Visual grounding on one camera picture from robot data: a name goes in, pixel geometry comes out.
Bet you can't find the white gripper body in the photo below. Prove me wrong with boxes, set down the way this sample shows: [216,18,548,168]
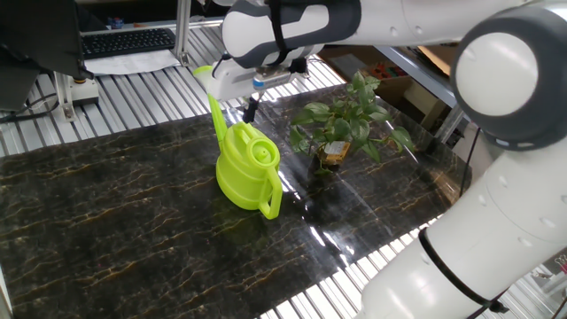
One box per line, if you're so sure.
[206,59,311,101]

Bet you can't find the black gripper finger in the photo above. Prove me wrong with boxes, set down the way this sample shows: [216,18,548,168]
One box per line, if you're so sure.
[248,93,263,125]
[242,97,255,125]

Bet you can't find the lime green watering can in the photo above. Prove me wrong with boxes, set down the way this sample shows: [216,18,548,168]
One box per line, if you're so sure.
[192,65,284,221]

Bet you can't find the green potted plant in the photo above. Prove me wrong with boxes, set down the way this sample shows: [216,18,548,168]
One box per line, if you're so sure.
[288,70,416,176]

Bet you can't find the white paper sheet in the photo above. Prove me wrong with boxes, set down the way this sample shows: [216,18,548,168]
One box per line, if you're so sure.
[83,48,183,76]

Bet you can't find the black keyboard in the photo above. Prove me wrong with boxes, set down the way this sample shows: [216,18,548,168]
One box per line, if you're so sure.
[81,27,177,61]

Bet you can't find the red orange packets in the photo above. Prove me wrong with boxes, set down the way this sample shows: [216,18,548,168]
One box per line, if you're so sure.
[369,60,407,82]

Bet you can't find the brown cardboard box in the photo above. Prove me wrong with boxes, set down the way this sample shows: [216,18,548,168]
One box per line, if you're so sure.
[318,43,448,132]

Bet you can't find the dark marble pattern mat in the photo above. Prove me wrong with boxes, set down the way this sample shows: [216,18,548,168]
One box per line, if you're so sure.
[0,83,473,319]

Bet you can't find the flat cardboard sheet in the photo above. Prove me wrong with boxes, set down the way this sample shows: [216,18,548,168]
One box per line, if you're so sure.
[416,43,453,76]

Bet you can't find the aluminium shelf leg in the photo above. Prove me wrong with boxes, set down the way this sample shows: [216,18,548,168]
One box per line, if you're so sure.
[433,104,470,145]

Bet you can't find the black monitor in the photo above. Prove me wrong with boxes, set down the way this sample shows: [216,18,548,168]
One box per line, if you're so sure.
[0,0,95,113]

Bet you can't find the aluminium horizontal frame rail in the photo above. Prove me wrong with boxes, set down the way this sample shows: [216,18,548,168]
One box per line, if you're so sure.
[81,16,225,36]

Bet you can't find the black forearm strap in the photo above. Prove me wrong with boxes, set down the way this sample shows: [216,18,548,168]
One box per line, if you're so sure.
[267,0,293,67]

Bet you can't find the aluminium vertical frame post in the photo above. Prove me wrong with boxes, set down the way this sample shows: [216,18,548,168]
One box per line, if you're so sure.
[171,0,194,67]

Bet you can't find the aluminium upright bracket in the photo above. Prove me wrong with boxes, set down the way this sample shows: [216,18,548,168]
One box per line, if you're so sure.
[52,70,77,123]

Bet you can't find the grey metal shelf rail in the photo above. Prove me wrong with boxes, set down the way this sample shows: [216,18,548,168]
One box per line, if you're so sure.
[375,43,460,107]

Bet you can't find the black cables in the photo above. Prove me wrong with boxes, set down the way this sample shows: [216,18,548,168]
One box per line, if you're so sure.
[0,91,61,125]

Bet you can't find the thin black hanging cable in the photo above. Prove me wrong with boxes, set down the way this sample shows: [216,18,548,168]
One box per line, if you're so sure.
[459,127,482,197]

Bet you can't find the black strap with knot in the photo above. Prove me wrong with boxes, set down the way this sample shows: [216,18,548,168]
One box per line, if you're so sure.
[417,228,510,315]

